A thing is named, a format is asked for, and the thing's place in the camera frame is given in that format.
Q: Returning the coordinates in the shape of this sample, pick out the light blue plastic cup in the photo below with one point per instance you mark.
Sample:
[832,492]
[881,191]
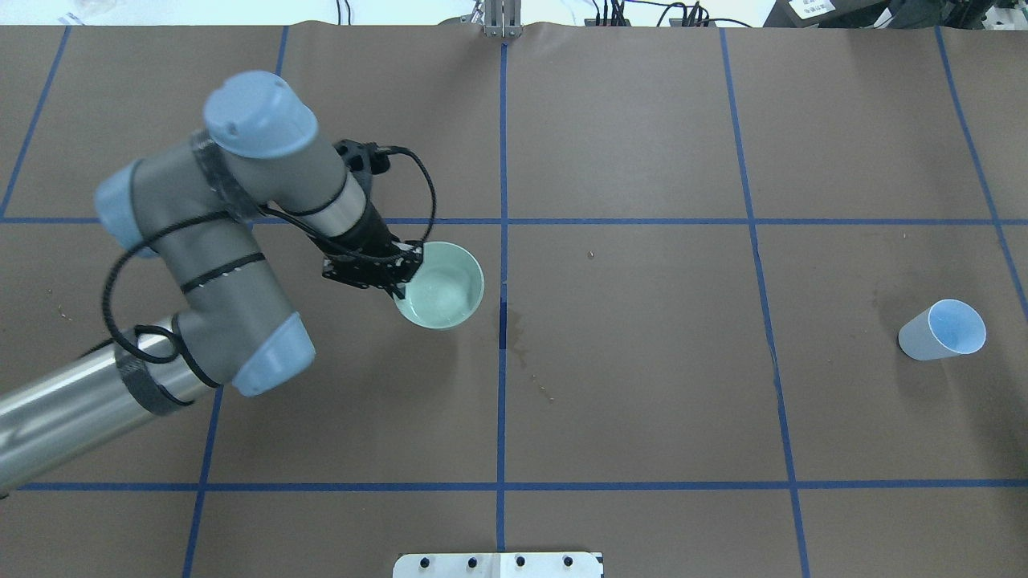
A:
[948,328]

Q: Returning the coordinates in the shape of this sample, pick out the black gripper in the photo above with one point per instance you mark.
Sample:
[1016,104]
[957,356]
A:
[371,234]

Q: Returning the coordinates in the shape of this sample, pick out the aluminium frame post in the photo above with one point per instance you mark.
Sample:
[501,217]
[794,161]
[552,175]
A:
[501,18]

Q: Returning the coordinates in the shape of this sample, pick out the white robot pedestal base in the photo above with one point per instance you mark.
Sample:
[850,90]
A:
[500,564]

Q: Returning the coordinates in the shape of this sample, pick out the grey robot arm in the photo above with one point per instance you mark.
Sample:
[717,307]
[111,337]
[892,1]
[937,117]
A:
[261,153]

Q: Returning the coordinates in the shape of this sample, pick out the light green ceramic bowl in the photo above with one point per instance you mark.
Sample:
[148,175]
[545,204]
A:
[446,289]

